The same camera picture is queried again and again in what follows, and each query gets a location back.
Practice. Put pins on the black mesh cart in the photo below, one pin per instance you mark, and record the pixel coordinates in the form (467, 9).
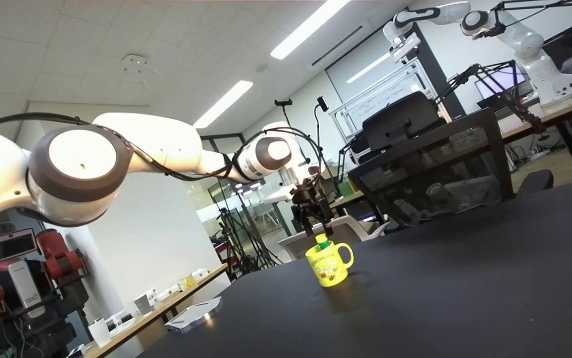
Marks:
(421, 168)

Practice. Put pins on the red robot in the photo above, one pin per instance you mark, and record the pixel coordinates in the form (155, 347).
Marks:
(40, 290)

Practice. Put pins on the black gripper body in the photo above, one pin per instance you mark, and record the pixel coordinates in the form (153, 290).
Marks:
(310, 204)

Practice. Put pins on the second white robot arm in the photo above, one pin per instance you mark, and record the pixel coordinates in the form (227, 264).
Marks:
(546, 81)

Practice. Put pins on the yellow mug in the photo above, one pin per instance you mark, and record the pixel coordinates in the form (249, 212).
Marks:
(330, 262)

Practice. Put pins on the wooden side bench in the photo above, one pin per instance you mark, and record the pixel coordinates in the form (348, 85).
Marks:
(143, 322)

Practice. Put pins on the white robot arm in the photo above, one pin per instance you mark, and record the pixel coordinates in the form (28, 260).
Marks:
(72, 174)

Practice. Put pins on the green yellow glue stick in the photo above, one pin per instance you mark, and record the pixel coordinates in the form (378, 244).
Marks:
(322, 240)

